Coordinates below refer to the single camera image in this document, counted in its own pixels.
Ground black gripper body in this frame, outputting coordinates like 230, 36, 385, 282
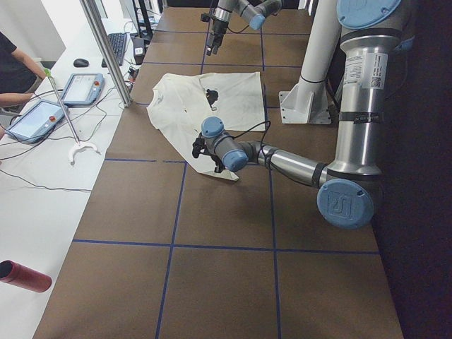
206, 19, 228, 56
211, 155, 225, 174

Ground cream long-sleeve cat shirt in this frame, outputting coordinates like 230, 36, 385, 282
147, 72, 265, 181

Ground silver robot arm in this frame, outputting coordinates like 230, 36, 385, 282
201, 0, 283, 56
192, 1, 417, 229

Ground black box white label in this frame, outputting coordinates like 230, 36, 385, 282
132, 37, 146, 65

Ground black keyboard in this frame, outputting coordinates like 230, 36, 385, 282
107, 32, 127, 66

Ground black computer mouse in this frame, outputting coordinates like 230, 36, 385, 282
73, 58, 90, 68

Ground far blue teach pendant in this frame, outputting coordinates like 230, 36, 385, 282
61, 73, 105, 107

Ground blue teach pendant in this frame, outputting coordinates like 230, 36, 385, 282
61, 73, 105, 107
6, 100, 65, 143

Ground metal rod white hook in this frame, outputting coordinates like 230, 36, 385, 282
44, 68, 99, 165

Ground near blue teach pendant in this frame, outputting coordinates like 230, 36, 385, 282
6, 100, 65, 143

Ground seated person black shirt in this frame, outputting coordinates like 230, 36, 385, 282
0, 33, 46, 113

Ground red cylindrical bottle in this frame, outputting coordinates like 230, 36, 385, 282
1, 260, 52, 292

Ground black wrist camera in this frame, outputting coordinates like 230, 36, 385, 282
191, 136, 206, 159
201, 13, 213, 22

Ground white camera post base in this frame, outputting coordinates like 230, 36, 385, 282
279, 0, 341, 124

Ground aluminium frame post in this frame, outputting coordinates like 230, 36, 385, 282
79, 0, 132, 107

